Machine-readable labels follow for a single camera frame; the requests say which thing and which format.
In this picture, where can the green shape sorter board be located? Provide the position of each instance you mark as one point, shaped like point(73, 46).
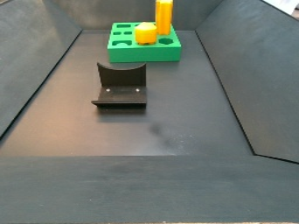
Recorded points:
point(124, 50)

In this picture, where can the black curved holder stand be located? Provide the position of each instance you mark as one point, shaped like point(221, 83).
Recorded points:
point(121, 87)

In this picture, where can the yellow round peg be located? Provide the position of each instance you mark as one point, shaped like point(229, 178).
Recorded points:
point(145, 33)

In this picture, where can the tall yellow block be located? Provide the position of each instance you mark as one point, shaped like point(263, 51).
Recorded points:
point(163, 16)

